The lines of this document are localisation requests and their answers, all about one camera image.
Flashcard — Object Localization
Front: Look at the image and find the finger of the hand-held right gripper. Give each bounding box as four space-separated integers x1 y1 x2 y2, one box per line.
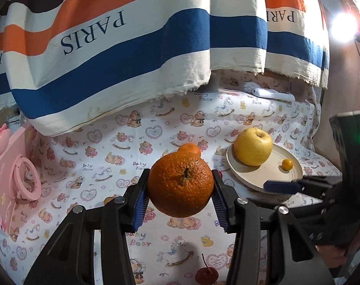
263 176 341 199
287 197 336 224

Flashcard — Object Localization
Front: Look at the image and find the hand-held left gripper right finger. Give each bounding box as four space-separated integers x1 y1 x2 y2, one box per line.
211 169 336 285

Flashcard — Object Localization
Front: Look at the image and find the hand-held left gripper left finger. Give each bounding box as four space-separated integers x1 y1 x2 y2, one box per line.
24 169 152 285

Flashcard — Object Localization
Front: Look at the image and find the cream round plate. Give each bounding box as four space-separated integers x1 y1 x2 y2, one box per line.
226 144 303 195

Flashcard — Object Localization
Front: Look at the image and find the large orange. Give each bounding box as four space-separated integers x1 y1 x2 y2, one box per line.
147 151 214 218

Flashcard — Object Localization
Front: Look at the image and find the small red crabapple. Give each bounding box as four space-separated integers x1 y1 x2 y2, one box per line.
195 254 220 285

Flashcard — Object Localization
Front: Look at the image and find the yellow apple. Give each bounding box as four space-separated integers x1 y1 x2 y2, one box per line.
234 127 273 167

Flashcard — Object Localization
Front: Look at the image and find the small orange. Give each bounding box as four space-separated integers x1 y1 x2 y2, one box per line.
178 143 202 158

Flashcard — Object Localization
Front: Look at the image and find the white remote control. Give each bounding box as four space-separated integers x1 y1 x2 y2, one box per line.
250 87 296 101

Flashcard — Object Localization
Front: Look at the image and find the pink cartoon box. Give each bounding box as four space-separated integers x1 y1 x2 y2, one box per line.
0 125 42 238

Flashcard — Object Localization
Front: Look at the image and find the bright lamp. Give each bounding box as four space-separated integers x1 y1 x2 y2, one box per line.
331 12 360 43

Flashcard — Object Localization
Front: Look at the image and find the striped cloth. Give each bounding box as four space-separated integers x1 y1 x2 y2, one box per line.
0 0 330 137

